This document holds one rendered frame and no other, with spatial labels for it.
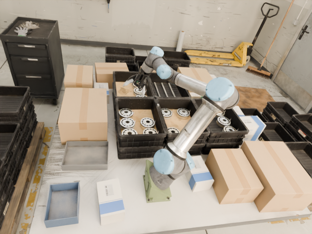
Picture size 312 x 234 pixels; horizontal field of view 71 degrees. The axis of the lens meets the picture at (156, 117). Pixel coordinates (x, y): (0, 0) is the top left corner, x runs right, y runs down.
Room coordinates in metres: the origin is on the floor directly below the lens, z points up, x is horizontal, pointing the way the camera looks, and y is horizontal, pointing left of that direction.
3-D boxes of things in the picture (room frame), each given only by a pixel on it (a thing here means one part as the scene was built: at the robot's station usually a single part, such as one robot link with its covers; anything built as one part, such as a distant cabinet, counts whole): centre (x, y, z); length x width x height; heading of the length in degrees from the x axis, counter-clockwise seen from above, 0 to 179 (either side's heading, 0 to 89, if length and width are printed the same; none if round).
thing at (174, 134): (1.24, -0.17, 0.92); 0.40 x 0.30 x 0.02; 18
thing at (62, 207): (0.55, 0.39, 0.74); 0.20 x 0.15 x 0.07; 19
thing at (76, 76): (1.64, 0.73, 0.78); 0.30 x 0.22 x 0.16; 19
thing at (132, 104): (1.15, 0.11, 0.87); 0.40 x 0.30 x 0.11; 18
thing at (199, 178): (0.90, -0.32, 0.75); 0.20 x 0.12 x 0.09; 23
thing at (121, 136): (1.15, 0.11, 0.92); 0.40 x 0.30 x 0.02; 18
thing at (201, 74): (1.90, -0.33, 0.80); 0.40 x 0.30 x 0.20; 17
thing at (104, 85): (1.57, 0.51, 0.75); 0.20 x 0.12 x 0.09; 19
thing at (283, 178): (0.97, -0.81, 0.80); 0.40 x 0.30 x 0.20; 14
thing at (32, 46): (2.36, 1.55, 0.45); 0.60 x 0.45 x 0.90; 17
